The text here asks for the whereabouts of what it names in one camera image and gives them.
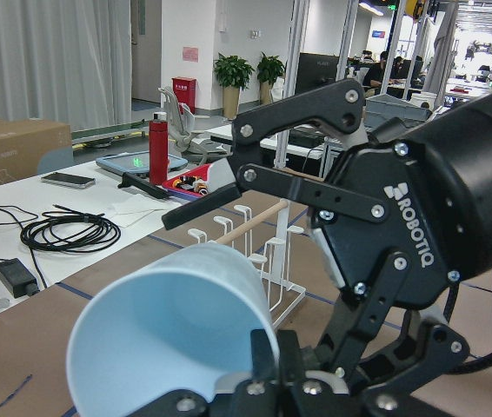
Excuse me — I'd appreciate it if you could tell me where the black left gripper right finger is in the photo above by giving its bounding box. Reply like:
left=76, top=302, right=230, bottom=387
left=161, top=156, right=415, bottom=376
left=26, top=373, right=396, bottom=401
left=276, top=330, right=305, bottom=385

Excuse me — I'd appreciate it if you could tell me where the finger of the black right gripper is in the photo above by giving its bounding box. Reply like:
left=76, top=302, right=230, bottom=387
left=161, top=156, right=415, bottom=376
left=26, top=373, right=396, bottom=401
left=162, top=79, right=389, bottom=230
left=311, top=251, right=469, bottom=395

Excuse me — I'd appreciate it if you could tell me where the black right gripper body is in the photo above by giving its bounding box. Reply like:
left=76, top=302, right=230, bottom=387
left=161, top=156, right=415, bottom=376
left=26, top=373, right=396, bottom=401
left=309, top=94, right=492, bottom=309

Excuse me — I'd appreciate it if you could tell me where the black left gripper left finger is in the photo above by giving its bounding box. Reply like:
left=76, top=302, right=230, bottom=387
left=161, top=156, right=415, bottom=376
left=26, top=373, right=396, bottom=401
left=250, top=329, right=277, bottom=384

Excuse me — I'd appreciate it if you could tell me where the light blue plastic cup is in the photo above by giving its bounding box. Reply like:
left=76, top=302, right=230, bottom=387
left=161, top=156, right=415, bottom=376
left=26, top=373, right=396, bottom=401
left=66, top=243, right=279, bottom=416

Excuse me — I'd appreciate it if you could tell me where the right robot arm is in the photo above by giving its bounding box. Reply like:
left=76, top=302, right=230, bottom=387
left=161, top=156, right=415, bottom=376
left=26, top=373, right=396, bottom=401
left=163, top=79, right=492, bottom=416

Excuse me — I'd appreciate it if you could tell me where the red parts tray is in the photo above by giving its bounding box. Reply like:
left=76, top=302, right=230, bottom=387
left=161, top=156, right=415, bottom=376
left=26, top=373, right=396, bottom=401
left=162, top=162, right=228, bottom=201

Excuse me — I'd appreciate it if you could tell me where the red water bottle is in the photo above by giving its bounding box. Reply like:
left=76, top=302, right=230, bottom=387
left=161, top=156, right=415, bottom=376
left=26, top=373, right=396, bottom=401
left=149, top=111, right=169, bottom=185

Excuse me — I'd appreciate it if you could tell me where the black power adapter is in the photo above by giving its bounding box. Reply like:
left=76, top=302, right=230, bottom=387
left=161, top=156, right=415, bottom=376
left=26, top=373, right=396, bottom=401
left=0, top=258, right=39, bottom=298

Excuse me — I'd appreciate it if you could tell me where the black smartphone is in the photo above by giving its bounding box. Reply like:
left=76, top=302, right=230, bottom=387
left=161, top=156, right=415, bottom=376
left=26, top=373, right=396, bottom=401
left=41, top=172, right=96, bottom=189

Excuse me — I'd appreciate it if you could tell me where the cardboard box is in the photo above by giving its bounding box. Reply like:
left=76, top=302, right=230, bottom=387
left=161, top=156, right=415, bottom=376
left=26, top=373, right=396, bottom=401
left=0, top=119, right=74, bottom=185

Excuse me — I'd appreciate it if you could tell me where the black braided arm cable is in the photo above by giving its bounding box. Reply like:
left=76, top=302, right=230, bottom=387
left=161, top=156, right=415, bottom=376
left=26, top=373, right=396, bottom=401
left=443, top=281, right=492, bottom=374

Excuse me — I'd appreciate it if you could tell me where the white wire cup rack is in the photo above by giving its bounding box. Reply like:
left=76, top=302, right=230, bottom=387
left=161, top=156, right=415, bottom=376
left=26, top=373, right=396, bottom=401
left=187, top=198, right=308, bottom=331

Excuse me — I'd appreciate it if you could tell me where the coiled black cable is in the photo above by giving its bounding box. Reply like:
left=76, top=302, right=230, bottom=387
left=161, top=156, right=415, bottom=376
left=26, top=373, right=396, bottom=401
left=19, top=203, right=122, bottom=254

